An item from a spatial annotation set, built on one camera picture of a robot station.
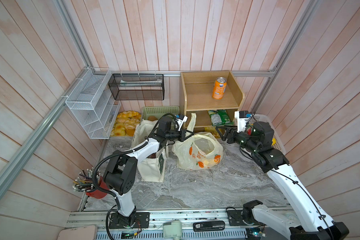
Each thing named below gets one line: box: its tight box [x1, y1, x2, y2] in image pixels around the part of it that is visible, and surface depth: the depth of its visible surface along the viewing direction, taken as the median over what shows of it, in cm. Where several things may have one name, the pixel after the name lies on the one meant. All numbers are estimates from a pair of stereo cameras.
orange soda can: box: [212, 76, 227, 100], surface depth 80 cm
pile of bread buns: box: [110, 110, 142, 137], surface depth 109 cm
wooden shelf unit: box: [179, 70, 245, 128], surface depth 87 cm
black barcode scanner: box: [193, 220, 226, 232], surface depth 70 cm
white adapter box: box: [163, 220, 183, 238], surface depth 69 cm
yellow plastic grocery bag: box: [172, 113, 224, 170], surface depth 83 cm
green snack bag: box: [207, 109, 234, 126], surface depth 93 cm
